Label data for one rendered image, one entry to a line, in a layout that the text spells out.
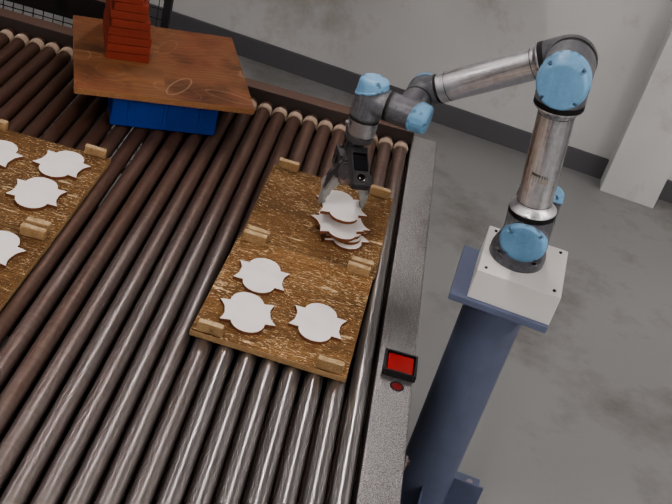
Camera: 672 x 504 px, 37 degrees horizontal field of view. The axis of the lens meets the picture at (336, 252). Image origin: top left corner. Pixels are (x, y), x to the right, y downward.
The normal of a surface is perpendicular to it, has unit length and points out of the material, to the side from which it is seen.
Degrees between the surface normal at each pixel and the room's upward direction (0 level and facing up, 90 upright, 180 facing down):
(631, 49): 90
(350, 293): 0
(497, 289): 90
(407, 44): 90
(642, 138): 90
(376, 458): 0
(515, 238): 102
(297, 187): 0
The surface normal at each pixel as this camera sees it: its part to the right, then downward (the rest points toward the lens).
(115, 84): 0.24, -0.81
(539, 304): -0.25, 0.47
